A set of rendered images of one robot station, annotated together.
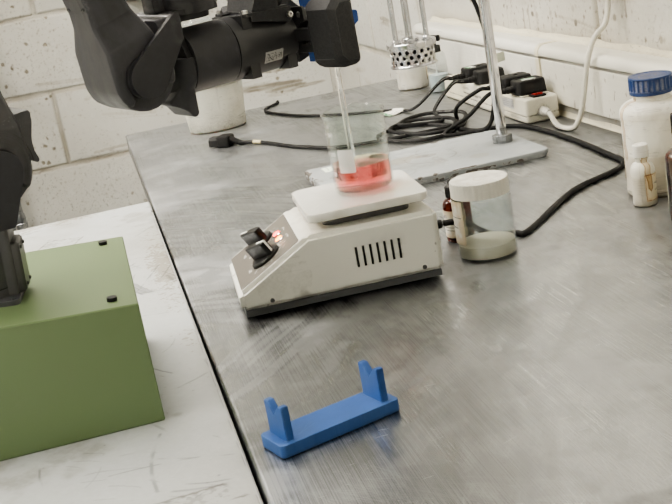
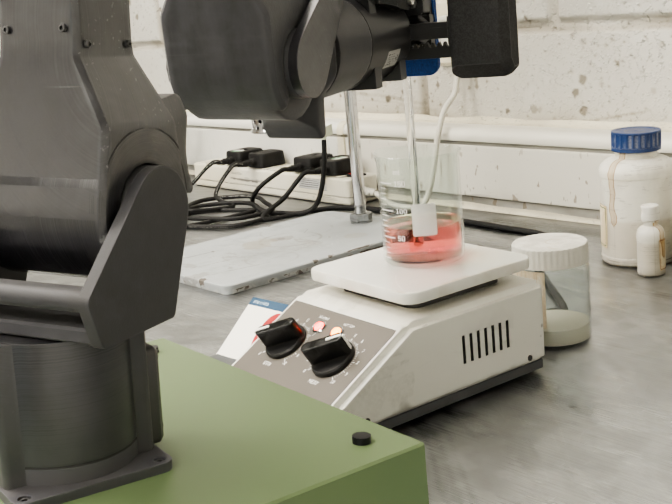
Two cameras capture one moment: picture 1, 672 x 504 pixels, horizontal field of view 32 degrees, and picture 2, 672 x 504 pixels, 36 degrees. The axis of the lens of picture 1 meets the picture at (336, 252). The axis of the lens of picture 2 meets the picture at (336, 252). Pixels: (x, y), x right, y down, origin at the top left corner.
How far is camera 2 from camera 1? 0.63 m
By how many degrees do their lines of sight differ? 28
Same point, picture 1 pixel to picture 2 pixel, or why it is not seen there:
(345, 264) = (451, 361)
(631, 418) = not seen: outside the picture
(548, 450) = not seen: outside the picture
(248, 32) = (375, 18)
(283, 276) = (382, 384)
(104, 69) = (246, 42)
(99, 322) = (371, 485)
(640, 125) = (639, 185)
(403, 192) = (500, 259)
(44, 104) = not seen: outside the picture
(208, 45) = (346, 27)
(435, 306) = (600, 408)
